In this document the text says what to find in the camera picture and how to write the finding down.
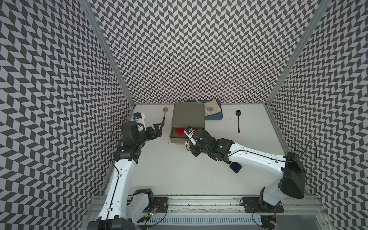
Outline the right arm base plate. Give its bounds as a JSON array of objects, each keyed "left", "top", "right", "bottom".
[{"left": 240, "top": 196, "right": 285, "bottom": 213}]

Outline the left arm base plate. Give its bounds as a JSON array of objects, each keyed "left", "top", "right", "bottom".
[{"left": 143, "top": 196, "right": 168, "bottom": 214}]

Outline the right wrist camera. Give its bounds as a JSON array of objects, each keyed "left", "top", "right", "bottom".
[{"left": 185, "top": 126, "right": 196, "bottom": 146}]

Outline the blue brooch box lower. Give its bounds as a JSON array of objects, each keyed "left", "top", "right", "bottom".
[{"left": 230, "top": 162, "right": 242, "bottom": 173}]

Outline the beige folded cloth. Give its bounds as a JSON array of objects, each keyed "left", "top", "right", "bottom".
[{"left": 204, "top": 100, "right": 222, "bottom": 116}]

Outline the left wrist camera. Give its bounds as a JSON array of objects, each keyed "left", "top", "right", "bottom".
[{"left": 132, "top": 112, "right": 146, "bottom": 131}]

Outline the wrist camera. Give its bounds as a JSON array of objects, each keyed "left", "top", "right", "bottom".
[
  {"left": 185, "top": 126, "right": 196, "bottom": 146},
  {"left": 132, "top": 112, "right": 146, "bottom": 131}
]

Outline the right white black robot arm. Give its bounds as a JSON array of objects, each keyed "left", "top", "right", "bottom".
[{"left": 184, "top": 126, "right": 306, "bottom": 210}]

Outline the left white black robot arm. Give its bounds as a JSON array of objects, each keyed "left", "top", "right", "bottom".
[{"left": 87, "top": 118, "right": 163, "bottom": 230}]

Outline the aluminium front rail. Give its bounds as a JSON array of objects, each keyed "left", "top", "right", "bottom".
[{"left": 86, "top": 195, "right": 327, "bottom": 216}]

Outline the teal blue tray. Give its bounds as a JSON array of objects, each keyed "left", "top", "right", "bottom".
[{"left": 197, "top": 99, "right": 223, "bottom": 121}]

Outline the gold spoon green handle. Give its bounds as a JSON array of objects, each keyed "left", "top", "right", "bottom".
[{"left": 162, "top": 107, "right": 168, "bottom": 126}]

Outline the black spoon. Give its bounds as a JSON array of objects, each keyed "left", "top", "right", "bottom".
[{"left": 236, "top": 110, "right": 242, "bottom": 133}]

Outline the grey three-drawer storage box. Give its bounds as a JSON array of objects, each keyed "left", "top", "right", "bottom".
[{"left": 170, "top": 103, "right": 206, "bottom": 144}]

